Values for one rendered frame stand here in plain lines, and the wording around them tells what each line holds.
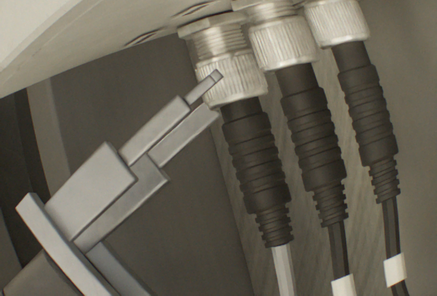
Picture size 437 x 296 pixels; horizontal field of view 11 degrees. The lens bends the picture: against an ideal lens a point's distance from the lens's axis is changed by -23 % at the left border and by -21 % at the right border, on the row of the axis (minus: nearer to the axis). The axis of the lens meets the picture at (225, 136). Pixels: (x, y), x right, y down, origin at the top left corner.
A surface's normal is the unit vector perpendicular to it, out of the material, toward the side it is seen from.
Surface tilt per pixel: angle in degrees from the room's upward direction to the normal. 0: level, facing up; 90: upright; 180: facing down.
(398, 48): 90
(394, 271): 52
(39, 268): 38
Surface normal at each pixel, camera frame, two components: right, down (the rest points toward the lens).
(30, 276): -0.47, -0.43
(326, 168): 0.08, -0.08
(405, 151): -0.89, 0.25
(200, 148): 0.37, -0.10
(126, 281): -0.14, -0.01
